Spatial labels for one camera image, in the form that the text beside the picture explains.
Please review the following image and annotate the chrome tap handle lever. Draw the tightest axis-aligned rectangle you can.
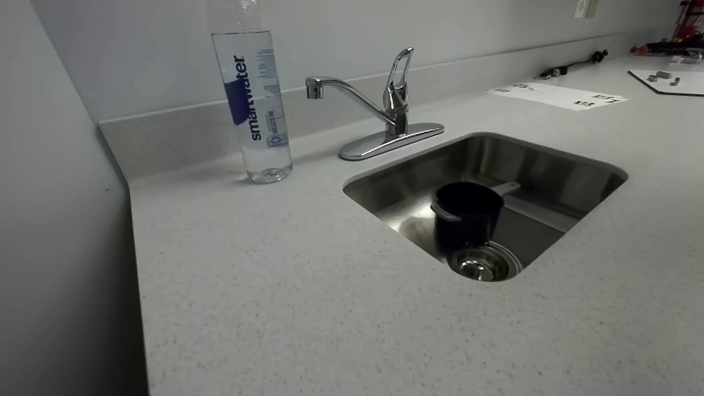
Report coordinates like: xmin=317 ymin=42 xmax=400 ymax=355
xmin=380 ymin=45 xmax=419 ymax=114

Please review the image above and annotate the chrome tap body with spout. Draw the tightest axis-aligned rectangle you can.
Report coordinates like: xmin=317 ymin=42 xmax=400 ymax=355
xmin=305 ymin=75 xmax=448 ymax=163

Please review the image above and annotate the black measuring cup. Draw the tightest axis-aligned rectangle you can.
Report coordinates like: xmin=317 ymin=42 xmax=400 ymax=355
xmin=430 ymin=179 xmax=525 ymax=256

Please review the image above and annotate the clear smartwater bottle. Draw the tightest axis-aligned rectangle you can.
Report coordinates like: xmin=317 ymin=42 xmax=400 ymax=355
xmin=208 ymin=0 xmax=295 ymax=185

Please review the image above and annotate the metal sink drain strainer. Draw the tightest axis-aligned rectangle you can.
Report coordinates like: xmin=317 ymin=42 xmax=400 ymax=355
xmin=448 ymin=239 xmax=526 ymax=284

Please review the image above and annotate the stainless steel sink basin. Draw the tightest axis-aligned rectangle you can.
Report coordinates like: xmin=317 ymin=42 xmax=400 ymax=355
xmin=342 ymin=129 xmax=630 ymax=284

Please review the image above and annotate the white printed paper sheet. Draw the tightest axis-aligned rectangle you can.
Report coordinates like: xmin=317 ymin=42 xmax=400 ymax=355
xmin=489 ymin=78 xmax=630 ymax=114

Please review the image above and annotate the white board with small parts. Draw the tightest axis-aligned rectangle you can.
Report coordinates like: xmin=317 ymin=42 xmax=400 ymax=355
xmin=628 ymin=65 xmax=704 ymax=98

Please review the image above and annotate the red and black device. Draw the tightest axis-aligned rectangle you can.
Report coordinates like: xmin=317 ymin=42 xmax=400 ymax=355
xmin=631 ymin=0 xmax=704 ymax=56

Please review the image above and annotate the black cable with plug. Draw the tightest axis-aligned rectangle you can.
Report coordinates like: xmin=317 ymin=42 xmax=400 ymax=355
xmin=537 ymin=48 xmax=613 ymax=82

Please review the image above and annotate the white wall outlet plate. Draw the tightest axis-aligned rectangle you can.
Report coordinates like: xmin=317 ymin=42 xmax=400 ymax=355
xmin=573 ymin=0 xmax=602 ymax=19

